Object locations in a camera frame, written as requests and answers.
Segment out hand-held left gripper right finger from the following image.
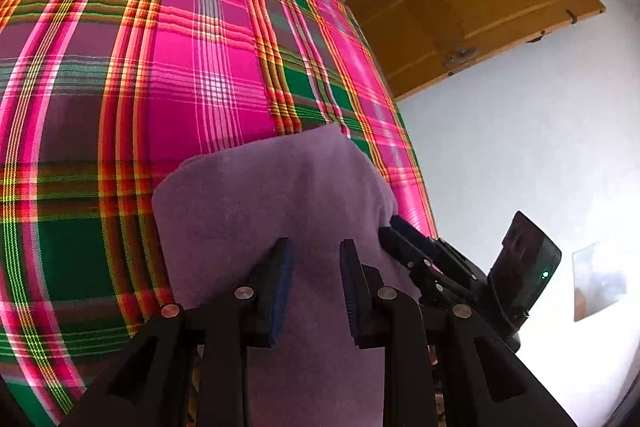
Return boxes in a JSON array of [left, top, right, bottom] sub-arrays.
[[339, 238, 576, 427]]

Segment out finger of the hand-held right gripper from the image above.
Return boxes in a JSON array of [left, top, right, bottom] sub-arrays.
[[378, 226, 471, 308], [390, 215, 488, 286]]

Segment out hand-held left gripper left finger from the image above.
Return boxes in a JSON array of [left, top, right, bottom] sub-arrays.
[[59, 237, 295, 427]]

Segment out pink green plaid bed sheet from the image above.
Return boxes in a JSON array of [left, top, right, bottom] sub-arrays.
[[0, 0, 438, 427]]

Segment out purple fleece garment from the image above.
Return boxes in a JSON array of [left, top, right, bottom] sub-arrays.
[[151, 124, 441, 427]]

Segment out wooden door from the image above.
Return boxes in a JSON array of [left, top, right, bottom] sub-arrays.
[[345, 0, 607, 102]]

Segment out metal door handle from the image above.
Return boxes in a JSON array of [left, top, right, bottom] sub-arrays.
[[442, 48, 480, 68]]

